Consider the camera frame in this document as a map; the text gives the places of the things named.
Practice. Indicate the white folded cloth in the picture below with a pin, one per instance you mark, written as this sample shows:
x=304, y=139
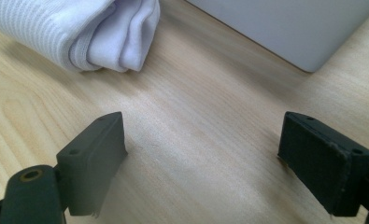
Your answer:
x=76, y=32

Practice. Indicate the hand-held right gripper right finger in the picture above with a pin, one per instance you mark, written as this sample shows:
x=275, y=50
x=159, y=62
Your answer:
x=322, y=161

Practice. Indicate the grey flat box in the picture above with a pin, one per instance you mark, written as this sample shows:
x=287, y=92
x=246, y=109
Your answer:
x=285, y=28

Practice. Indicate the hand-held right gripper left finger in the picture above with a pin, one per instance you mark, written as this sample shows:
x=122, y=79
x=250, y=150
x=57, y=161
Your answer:
x=90, y=161

